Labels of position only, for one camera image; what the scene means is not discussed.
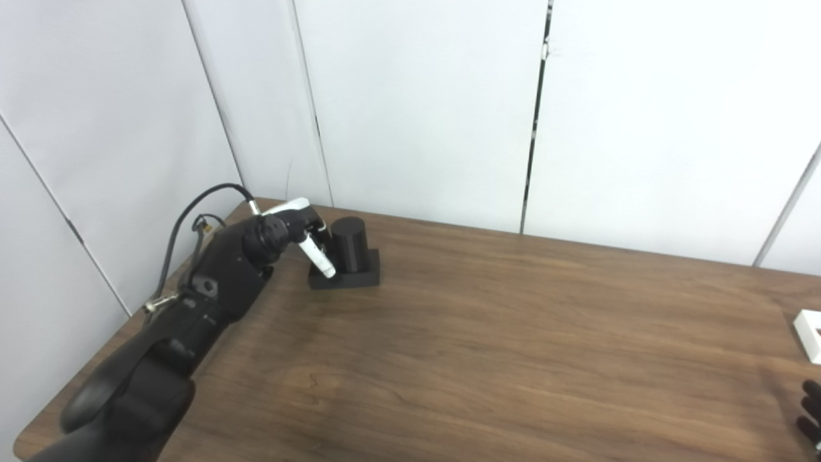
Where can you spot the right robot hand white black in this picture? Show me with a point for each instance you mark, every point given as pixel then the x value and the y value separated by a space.
pixel 813 423

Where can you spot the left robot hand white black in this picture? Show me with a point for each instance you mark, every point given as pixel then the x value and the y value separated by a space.
pixel 298 218

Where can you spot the black peg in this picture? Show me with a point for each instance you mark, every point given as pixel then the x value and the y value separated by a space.
pixel 349 247

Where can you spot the white square piece with hole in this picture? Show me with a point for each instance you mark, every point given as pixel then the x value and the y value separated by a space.
pixel 809 337

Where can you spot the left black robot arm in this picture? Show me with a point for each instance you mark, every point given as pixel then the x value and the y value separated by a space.
pixel 192 321

